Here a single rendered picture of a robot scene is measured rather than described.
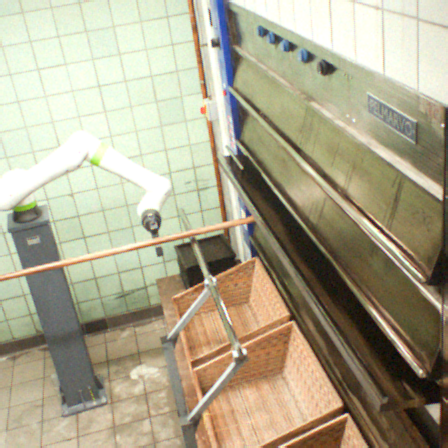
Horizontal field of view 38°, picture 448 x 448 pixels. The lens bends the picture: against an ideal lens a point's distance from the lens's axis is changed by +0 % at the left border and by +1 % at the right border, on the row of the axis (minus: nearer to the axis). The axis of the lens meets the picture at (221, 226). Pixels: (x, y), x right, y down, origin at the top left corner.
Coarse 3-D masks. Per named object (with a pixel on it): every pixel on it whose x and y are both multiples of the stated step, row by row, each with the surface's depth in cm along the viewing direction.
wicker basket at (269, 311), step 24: (240, 264) 330; (192, 288) 329; (240, 288) 336; (264, 288) 317; (216, 312) 338; (240, 312) 334; (264, 312) 315; (288, 312) 283; (192, 336) 322; (216, 336) 319; (240, 336) 317; (192, 360) 282
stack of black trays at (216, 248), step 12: (204, 240) 364; (216, 240) 362; (180, 252) 355; (192, 252) 354; (204, 252) 352; (216, 252) 350; (228, 252) 348; (180, 264) 356; (192, 264) 342; (216, 264) 342; (228, 264) 344; (180, 276) 368; (192, 276) 341; (228, 288) 349
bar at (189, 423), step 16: (192, 240) 287; (208, 272) 260; (208, 288) 254; (192, 304) 259; (224, 320) 230; (176, 336) 262; (240, 352) 212; (176, 368) 267; (176, 384) 270; (224, 384) 216; (176, 400) 274; (208, 400) 217; (192, 416) 219; (192, 432) 220
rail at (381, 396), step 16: (224, 160) 297; (256, 208) 247; (288, 256) 212; (304, 288) 197; (320, 304) 186; (336, 336) 174; (352, 352) 165; (368, 368) 159; (368, 384) 156; (384, 400) 150
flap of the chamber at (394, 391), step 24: (240, 192) 268; (264, 192) 267; (264, 216) 246; (288, 216) 245; (288, 240) 227; (288, 264) 211; (312, 264) 211; (336, 288) 198; (336, 312) 186; (360, 312) 186; (360, 336) 175; (384, 336) 175; (384, 360) 166; (384, 384) 157; (408, 384) 157; (432, 384) 157; (384, 408) 151
